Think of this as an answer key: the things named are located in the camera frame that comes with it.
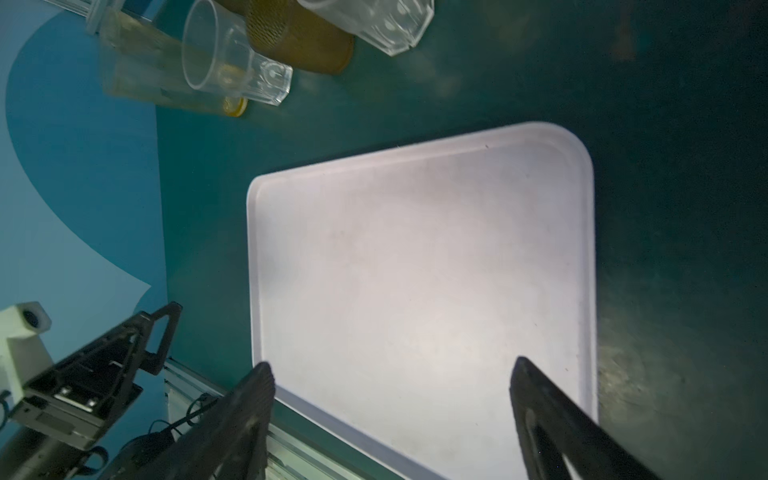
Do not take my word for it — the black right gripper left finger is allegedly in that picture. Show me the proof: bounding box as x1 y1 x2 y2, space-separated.
131 362 276 479

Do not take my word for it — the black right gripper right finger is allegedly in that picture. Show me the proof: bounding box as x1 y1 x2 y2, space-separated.
509 356 658 479

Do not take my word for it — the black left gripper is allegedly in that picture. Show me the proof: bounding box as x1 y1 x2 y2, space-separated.
11 301 183 450

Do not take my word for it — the lilac plastic tray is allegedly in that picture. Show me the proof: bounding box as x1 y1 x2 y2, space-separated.
246 122 598 479

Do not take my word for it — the brown amber short cup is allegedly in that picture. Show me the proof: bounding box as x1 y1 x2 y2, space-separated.
220 0 355 75

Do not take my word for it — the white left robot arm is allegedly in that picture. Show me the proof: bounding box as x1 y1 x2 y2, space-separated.
1 302 182 479

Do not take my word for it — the tall yellow plastic cup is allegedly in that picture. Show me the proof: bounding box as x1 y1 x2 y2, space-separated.
99 7 248 118

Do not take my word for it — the clear faceted glass front left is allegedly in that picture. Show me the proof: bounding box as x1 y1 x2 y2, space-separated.
182 0 293 106

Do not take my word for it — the clear faceted glass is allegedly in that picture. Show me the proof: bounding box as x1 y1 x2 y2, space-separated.
182 0 293 106
299 0 435 56

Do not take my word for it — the clear faceted glass back middle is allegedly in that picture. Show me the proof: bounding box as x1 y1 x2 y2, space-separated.
299 0 435 56

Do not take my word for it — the aluminium front rail base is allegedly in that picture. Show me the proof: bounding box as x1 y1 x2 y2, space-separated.
161 358 403 480

